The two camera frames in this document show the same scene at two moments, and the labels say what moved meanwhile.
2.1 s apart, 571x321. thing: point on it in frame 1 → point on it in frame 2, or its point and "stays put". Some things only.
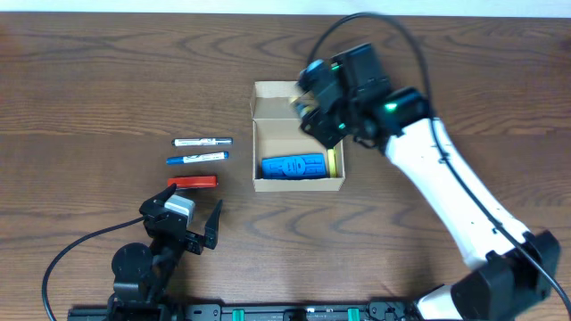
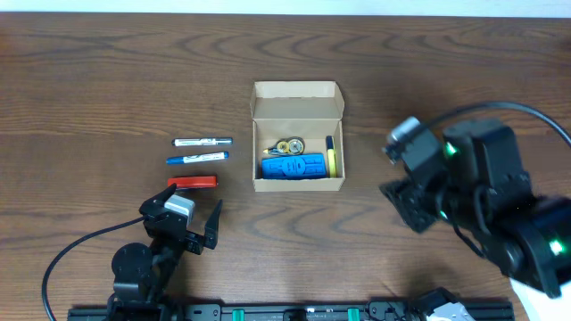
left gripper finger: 211,226 stays put
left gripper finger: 159,199 stays put
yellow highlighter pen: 332,163 stays put
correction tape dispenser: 303,109 → 293,145
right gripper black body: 322,126 → 402,201
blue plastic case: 309,166 stays put
